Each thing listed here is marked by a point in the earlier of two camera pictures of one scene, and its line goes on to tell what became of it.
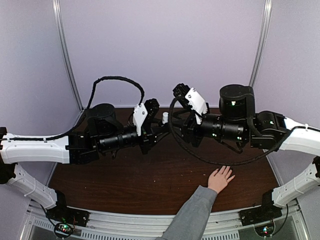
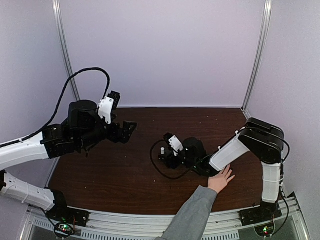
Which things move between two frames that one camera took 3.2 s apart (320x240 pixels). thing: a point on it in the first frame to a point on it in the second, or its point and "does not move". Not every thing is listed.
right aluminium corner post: (267, 14) does not move
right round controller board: (266, 230) does not move
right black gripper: (189, 130) to (170, 159)
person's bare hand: (216, 182) does not move
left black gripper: (148, 137) to (125, 133)
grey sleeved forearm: (191, 220) does not move
